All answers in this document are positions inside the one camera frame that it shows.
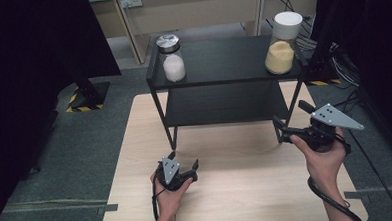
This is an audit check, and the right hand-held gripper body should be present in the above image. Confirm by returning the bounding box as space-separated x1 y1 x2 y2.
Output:
279 101 367 155

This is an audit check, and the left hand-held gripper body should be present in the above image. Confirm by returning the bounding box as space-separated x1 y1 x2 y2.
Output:
155 155 200 193

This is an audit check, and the white-lid jar of yellow grains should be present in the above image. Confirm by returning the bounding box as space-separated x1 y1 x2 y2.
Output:
262 10 307 76

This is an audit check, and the black two-tier shelf rack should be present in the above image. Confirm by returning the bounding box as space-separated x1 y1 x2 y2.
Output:
143 23 314 153

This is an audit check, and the metal-lid jar of white powder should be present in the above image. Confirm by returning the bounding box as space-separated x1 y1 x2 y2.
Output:
155 32 188 84

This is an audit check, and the person's left hand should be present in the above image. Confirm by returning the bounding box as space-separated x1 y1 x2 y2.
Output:
149 171 196 221

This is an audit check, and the person's right hand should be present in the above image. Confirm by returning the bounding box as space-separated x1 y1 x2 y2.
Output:
289 126 350 195

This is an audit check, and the black stand with striped base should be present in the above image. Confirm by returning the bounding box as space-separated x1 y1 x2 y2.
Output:
303 0 347 88
63 70 113 114

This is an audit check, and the grey floor tape piece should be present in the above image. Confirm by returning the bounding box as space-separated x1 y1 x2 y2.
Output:
97 203 119 214

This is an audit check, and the black curtain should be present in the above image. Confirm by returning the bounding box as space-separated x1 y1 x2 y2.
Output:
0 0 129 221
308 0 392 168

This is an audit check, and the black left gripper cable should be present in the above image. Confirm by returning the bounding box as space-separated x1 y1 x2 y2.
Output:
150 176 177 221

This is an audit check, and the bundle of floor cables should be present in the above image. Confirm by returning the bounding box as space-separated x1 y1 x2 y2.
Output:
264 0 362 92

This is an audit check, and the black floor cable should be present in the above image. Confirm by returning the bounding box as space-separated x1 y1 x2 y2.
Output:
316 87 392 221

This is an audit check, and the white wall socket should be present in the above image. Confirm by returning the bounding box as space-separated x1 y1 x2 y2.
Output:
118 0 144 10

